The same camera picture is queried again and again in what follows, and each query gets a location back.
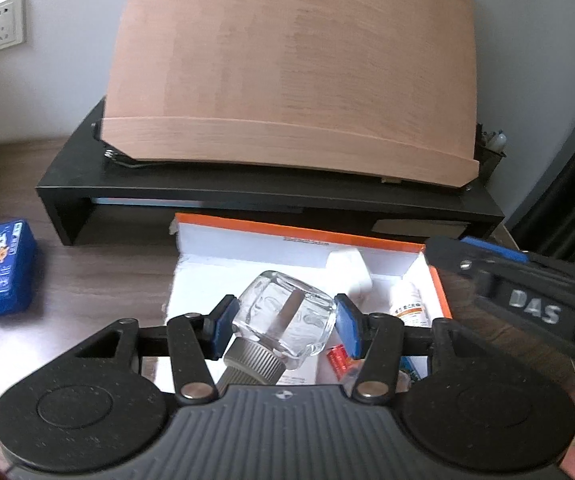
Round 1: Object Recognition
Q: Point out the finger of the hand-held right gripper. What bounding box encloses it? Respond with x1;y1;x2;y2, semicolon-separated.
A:
425;236;535;286

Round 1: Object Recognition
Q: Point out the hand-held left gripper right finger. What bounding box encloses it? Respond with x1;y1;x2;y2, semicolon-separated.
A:
334;291;474;404

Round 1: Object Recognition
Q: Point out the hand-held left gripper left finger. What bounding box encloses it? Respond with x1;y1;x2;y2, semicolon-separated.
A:
74;294;241;407

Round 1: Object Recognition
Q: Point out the clear bottle with ribbed cap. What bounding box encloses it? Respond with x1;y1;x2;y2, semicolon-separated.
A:
218;271;337;387

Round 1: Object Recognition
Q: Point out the orange and white cardboard box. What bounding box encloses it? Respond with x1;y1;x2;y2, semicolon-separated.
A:
166;212;454;397

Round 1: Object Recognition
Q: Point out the red playing card box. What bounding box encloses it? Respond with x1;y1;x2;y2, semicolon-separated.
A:
327;345;364;382

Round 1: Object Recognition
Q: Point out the white charger adapter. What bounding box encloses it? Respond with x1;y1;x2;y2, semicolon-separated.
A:
327;249;372;306

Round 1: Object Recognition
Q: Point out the white pill bottle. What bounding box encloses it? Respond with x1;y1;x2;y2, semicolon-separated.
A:
389;281;434;330

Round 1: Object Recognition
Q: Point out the black pen holder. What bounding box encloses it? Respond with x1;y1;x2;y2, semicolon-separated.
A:
474;122;509;182

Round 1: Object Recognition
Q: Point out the dark curtain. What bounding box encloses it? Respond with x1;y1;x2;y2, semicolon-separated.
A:
510;60;575;272

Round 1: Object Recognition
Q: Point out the grey flat device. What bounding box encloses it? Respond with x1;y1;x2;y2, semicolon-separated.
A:
90;196;308;212

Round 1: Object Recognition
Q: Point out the black monitor riser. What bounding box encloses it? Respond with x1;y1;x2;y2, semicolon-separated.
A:
35;97;506;247

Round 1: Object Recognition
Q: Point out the blue cartoon print box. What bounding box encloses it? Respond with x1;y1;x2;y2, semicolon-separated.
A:
0;219;38;319

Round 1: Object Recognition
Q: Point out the wooden book stand board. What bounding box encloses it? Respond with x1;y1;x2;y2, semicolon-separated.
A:
104;0;481;191

